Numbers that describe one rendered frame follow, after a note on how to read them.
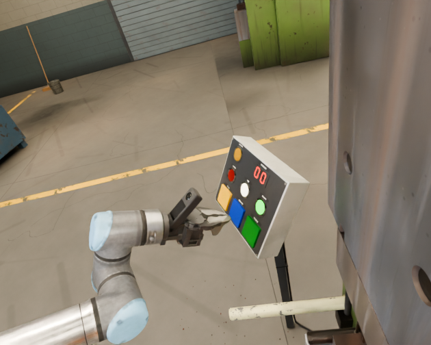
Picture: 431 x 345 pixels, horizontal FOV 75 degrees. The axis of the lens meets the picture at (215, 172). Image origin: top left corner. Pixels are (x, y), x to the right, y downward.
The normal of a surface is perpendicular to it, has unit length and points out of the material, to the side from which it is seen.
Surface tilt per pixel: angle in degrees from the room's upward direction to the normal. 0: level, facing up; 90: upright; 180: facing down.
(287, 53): 90
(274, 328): 0
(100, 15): 90
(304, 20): 90
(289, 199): 90
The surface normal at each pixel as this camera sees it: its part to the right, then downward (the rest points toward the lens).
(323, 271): -0.23, -0.77
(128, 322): 0.57, 0.40
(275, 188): -0.88, -0.02
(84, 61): 0.07, 0.60
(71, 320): 0.22, -0.72
